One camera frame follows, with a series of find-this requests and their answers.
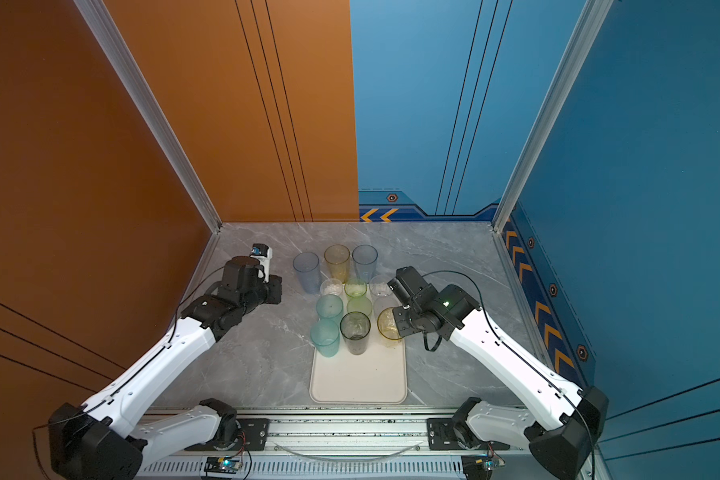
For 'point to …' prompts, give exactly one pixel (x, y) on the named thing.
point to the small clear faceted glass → (331, 286)
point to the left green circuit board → (222, 465)
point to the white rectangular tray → (378, 376)
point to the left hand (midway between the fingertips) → (279, 276)
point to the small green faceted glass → (355, 288)
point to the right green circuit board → (480, 467)
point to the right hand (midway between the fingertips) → (403, 318)
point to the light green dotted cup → (359, 303)
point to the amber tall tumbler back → (337, 258)
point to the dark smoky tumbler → (355, 328)
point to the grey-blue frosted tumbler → (307, 266)
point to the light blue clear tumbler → (365, 257)
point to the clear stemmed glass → (379, 286)
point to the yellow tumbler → (387, 325)
